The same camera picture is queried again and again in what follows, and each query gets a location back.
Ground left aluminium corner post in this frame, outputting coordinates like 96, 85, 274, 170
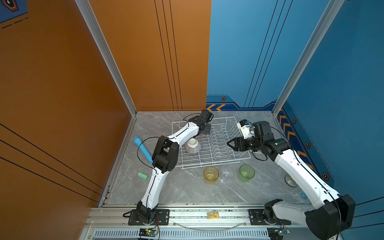
75, 0, 137, 117

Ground right circuit board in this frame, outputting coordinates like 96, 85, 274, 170
267, 228, 291, 240

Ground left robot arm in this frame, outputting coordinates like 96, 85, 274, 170
136, 109, 214, 225

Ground yellow sticker tag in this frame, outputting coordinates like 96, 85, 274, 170
207, 211, 220, 220

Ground yellow glass cup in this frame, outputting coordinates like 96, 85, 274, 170
204, 166, 220, 184

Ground blue cylindrical tool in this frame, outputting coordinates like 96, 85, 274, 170
133, 137, 153, 164

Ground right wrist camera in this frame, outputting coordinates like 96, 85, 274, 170
237, 120, 272, 139

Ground left green circuit board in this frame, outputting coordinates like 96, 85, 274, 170
138, 228, 160, 240

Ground white wire dish rack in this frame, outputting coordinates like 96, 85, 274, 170
176, 117, 251, 169

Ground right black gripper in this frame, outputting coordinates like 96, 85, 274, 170
226, 135, 263, 152

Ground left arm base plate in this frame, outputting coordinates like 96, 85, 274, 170
128, 209, 170, 226

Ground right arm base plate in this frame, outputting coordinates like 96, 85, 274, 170
248, 209, 292, 226

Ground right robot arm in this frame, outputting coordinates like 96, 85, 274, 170
227, 137, 356, 240

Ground right aluminium corner post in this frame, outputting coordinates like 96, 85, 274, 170
272, 0, 345, 117

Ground clear glass cup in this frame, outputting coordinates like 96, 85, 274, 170
222, 167, 235, 178

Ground green glass cup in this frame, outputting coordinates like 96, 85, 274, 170
238, 164, 255, 182

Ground green terminal block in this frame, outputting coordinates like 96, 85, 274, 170
138, 172, 148, 180

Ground aluminium corner post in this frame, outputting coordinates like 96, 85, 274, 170
75, 0, 137, 117
272, 0, 345, 117

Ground ribbed white bowl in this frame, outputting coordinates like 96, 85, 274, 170
185, 138, 202, 154

